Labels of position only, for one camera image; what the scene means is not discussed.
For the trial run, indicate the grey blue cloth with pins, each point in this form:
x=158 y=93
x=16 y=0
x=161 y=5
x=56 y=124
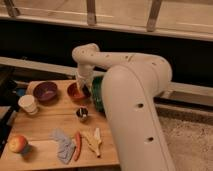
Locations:
x=66 y=146

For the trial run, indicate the green plastic tray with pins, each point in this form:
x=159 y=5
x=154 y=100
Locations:
x=96 y=93

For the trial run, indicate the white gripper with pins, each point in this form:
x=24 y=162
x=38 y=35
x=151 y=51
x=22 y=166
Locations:
x=84 y=76

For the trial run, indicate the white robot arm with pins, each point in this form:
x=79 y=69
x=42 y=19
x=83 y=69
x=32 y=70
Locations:
x=129 y=86

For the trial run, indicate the small metal cup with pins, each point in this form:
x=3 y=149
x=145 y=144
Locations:
x=82 y=114

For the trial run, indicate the wooden table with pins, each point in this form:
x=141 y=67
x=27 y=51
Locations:
x=37 y=129

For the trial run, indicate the white paper cup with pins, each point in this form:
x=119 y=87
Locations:
x=28 y=104

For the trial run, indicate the purple bowl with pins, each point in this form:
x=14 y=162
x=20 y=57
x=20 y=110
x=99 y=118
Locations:
x=45 y=91

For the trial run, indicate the red orange bowl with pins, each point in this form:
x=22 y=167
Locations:
x=74 y=94

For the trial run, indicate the red apple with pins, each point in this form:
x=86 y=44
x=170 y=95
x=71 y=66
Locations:
x=17 y=144

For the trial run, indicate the orange carrot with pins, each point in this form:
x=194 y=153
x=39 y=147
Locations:
x=78 y=142

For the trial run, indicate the black handled brush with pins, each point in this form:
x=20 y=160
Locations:
x=86 y=91

